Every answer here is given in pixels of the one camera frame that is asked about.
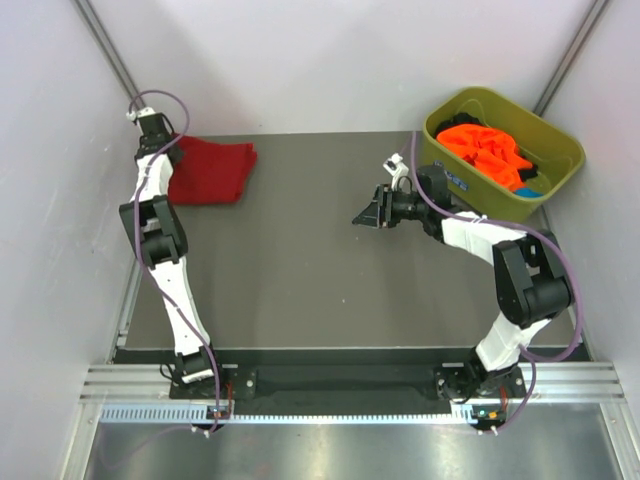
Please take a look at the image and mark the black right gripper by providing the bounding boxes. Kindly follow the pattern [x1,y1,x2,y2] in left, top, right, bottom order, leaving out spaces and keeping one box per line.
[353,184,429,229]

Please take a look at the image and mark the dark red t-shirt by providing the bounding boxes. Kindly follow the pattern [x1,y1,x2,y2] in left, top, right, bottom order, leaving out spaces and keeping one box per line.
[168,136,258,206]

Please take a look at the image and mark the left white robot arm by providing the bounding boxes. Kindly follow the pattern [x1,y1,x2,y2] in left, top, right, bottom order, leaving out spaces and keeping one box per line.
[119,107,227,397]

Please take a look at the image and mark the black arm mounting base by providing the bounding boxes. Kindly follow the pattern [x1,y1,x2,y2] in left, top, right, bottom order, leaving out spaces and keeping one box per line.
[169,347,525,417]

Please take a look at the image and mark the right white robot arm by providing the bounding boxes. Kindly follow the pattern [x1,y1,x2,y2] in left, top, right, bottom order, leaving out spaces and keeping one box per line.
[352,155,574,401]

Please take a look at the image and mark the black garment in bin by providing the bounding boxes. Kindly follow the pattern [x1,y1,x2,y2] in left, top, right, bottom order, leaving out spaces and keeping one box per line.
[434,112,485,136]

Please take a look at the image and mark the orange t-shirt in bin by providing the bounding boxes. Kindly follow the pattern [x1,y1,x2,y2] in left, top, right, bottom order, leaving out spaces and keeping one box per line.
[436,123,538,192]

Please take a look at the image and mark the olive green plastic bin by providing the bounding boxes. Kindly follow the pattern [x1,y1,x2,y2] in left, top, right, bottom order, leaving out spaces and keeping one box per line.
[423,87,585,222]

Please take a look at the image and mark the blue garment in bin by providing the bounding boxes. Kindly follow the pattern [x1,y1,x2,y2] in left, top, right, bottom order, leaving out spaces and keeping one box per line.
[514,187,542,199]

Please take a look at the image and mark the left aluminium frame post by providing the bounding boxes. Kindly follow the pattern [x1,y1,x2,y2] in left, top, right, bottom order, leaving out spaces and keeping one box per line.
[71,0,146,110]

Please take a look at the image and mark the aluminium frame post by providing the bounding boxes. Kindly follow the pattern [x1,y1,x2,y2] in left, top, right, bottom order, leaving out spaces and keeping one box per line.
[71,0,146,110]
[533,0,612,117]

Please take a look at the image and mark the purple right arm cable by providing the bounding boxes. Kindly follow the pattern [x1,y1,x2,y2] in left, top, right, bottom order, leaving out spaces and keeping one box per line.
[409,131,585,436]

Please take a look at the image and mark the right aluminium frame post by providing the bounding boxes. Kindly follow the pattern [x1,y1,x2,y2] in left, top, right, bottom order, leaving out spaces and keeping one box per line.
[533,0,612,117]

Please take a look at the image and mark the slotted grey cable duct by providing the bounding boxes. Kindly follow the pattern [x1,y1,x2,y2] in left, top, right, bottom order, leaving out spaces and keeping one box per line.
[99,403,477,425]

